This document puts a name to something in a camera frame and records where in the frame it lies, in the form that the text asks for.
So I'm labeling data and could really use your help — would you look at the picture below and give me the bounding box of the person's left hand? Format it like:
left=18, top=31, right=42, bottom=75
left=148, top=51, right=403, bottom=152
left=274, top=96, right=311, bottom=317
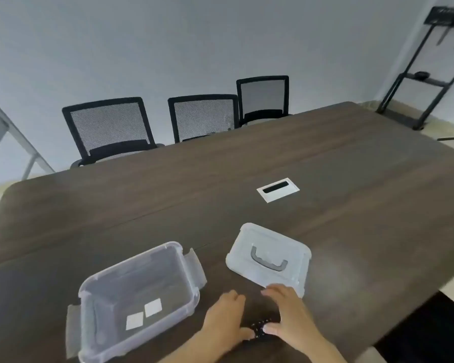
left=202, top=290, right=256, bottom=352

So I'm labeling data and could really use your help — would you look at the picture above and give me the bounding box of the person's right hand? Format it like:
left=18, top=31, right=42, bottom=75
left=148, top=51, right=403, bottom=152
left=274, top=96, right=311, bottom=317
left=261, top=284, right=321, bottom=352

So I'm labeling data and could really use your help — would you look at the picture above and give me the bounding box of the small black keypad device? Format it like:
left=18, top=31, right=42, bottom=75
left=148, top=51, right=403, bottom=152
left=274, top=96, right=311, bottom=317
left=246, top=316, right=281, bottom=341

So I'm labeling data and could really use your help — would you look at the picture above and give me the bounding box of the person's right forearm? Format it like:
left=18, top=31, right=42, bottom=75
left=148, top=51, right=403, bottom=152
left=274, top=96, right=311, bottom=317
left=297, top=334, right=348, bottom=363

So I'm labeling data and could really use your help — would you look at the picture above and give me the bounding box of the white square sticker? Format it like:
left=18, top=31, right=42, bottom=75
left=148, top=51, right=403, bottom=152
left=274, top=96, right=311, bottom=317
left=126, top=312, right=145, bottom=331
left=144, top=298, right=163, bottom=318

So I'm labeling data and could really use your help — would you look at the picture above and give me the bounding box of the clear plastic storage box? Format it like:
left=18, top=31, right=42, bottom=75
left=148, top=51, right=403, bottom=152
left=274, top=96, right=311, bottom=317
left=65, top=242, right=207, bottom=363

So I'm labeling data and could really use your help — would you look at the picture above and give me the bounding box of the black chair seat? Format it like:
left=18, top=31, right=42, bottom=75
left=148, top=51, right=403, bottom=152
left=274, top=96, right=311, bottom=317
left=375, top=291, right=454, bottom=363

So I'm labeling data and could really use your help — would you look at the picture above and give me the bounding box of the black mesh office chair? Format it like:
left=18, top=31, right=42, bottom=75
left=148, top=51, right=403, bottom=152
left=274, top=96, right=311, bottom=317
left=236, top=75, right=291, bottom=127
left=168, top=94, right=240, bottom=144
left=62, top=97, right=165, bottom=169

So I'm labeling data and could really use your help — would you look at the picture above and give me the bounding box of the black metal display stand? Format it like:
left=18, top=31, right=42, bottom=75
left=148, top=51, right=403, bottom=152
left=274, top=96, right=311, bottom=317
left=376, top=5, right=454, bottom=131

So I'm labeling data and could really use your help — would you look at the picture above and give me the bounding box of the clear box lid, grey handle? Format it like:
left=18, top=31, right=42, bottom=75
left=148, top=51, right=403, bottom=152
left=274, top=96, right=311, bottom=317
left=226, top=223, right=312, bottom=298

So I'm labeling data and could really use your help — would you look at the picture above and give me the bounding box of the white table cable outlet plate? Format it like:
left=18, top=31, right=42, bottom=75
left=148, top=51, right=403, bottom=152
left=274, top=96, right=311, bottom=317
left=257, top=178, right=300, bottom=204

